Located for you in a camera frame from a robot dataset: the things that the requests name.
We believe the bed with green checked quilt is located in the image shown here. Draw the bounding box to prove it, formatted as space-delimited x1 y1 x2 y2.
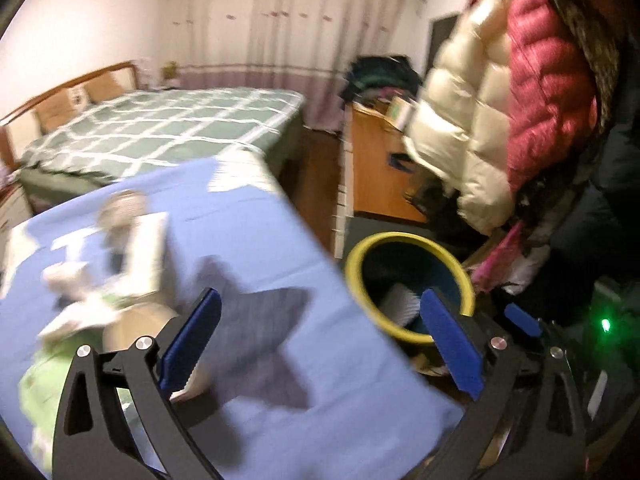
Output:
17 88 306 208

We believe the brown right pillow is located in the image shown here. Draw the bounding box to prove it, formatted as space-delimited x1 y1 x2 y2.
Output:
84 72 125 104

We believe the brown pillow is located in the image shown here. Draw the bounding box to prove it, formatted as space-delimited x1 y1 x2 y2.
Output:
84 72 125 104
35 89 79 134

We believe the red puffer jacket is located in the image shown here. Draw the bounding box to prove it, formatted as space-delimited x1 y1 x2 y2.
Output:
479 0 616 196

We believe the white brush in bin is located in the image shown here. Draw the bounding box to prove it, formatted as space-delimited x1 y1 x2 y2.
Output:
378 283 420 327

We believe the white floral carton box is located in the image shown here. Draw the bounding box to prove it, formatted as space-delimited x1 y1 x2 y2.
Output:
98 211 169 304

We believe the yellow rimmed trash bin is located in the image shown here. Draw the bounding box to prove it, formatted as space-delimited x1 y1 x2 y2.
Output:
344 232 475 346

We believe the wooden headboard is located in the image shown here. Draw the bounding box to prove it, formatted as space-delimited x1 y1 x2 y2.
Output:
1 61 140 170

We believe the cream puffer jacket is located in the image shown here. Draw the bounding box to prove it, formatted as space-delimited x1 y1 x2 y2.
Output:
405 0 514 235

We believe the brown left pillow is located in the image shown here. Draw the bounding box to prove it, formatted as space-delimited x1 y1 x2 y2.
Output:
35 89 79 134

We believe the orange wooden desk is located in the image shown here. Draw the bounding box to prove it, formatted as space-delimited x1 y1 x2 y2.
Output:
343 105 425 226

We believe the pink and white curtain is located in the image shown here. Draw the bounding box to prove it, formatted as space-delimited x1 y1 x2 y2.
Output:
167 0 409 130

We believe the green plastic wrapper bag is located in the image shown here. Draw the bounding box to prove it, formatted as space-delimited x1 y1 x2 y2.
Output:
18 328 103 474

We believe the pink plastic bag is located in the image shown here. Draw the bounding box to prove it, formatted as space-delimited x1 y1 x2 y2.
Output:
463 220 526 294

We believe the pile of clothes on desk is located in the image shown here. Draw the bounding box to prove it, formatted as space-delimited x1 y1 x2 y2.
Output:
340 55 422 104

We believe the clear plastic tub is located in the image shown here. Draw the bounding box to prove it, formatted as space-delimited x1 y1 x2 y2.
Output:
96 190 148 232

